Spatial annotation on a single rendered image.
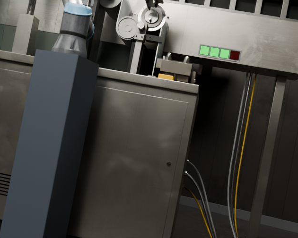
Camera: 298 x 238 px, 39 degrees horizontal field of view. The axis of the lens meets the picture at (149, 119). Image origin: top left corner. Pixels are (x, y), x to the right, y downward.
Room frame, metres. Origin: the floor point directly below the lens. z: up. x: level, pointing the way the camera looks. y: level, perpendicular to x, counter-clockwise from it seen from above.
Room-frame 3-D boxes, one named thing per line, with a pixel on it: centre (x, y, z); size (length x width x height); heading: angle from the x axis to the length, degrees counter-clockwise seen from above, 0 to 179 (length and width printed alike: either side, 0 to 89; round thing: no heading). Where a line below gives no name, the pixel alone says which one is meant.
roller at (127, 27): (2.39, 0.19, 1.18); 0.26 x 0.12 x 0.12; 173
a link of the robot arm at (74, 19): (1.82, 0.39, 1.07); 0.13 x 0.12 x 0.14; 1
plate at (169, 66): (2.39, -0.11, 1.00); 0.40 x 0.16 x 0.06; 173
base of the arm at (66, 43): (1.81, 0.39, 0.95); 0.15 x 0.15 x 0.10
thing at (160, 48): (2.37, 0.01, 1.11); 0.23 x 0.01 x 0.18; 173
